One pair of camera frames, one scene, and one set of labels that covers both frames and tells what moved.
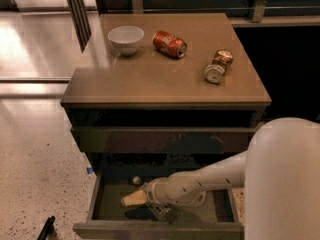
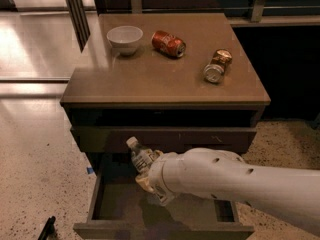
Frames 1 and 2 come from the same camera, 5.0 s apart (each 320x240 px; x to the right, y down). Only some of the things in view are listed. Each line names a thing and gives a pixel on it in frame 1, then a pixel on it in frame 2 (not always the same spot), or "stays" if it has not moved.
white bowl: (126, 39) stays
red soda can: (169, 44) stays
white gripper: (154, 192) -> (158, 176)
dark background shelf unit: (248, 1) stays
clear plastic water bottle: (142, 212) -> (141, 157)
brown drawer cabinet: (154, 93) stays
